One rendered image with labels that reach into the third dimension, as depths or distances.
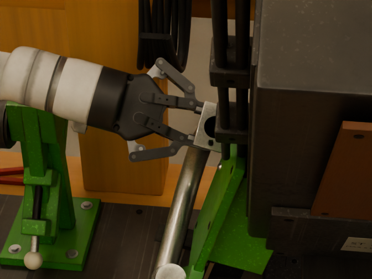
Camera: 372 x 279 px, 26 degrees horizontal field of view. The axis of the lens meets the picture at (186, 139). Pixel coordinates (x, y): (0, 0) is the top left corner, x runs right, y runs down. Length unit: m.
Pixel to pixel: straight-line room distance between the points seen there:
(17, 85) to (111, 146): 0.41
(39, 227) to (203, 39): 2.41
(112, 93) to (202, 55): 2.48
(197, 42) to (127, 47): 2.29
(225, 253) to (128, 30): 0.41
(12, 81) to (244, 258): 0.34
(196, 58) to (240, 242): 2.49
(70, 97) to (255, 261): 0.29
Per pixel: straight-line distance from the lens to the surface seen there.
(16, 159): 1.51
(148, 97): 0.97
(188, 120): 3.04
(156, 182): 1.38
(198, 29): 3.61
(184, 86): 0.98
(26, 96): 0.97
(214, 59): 0.65
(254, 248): 0.95
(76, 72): 0.96
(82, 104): 0.95
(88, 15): 1.21
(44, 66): 0.96
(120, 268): 1.26
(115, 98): 0.95
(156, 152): 0.97
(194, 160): 1.07
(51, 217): 1.23
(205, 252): 0.94
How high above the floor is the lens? 1.82
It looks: 38 degrees down
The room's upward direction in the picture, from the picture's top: straight up
